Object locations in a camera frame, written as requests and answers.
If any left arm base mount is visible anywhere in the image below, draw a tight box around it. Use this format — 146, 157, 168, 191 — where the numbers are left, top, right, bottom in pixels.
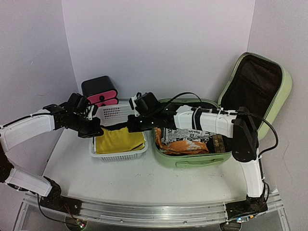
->
39, 195, 82, 216

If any aluminium front rail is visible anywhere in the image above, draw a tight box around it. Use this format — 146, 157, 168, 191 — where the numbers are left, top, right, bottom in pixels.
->
21, 199, 284, 226

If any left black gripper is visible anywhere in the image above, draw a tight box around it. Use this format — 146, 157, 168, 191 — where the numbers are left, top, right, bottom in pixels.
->
69, 113, 103, 139

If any black item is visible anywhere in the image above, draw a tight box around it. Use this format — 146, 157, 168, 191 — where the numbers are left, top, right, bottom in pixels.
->
100, 122, 128, 131

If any yellow towel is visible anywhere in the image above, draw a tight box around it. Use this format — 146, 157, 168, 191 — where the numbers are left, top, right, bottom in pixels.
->
95, 128, 145, 154

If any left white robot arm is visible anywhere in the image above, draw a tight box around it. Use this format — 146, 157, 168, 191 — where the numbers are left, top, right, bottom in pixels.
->
0, 103, 103, 210

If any green hard-shell suitcase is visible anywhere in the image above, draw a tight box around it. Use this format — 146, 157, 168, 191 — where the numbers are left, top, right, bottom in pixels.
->
152, 52, 292, 168

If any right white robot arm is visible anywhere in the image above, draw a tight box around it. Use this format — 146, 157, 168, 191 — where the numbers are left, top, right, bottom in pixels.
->
128, 104, 274, 213

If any newspaper print garment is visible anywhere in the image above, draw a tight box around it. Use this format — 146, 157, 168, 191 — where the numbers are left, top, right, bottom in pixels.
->
161, 128, 215, 144

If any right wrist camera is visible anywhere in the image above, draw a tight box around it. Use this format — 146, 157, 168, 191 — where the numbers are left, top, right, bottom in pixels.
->
128, 92, 160, 117

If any orange snack bag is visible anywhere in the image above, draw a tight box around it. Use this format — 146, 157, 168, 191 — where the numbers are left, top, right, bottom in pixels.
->
154, 128, 209, 155

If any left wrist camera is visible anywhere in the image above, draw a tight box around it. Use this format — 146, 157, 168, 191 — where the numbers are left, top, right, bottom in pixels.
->
67, 93, 98, 120

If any black pink drawer organizer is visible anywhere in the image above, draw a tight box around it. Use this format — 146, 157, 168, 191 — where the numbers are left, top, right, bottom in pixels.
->
81, 76, 119, 107

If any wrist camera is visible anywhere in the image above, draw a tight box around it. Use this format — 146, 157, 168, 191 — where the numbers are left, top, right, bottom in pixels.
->
128, 92, 160, 117
67, 93, 98, 120

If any white perforated plastic basket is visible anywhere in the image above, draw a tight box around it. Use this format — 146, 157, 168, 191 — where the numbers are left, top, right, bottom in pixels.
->
89, 103, 148, 162

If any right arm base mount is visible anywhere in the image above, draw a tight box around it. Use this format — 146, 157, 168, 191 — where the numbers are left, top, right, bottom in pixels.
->
226, 194, 269, 220

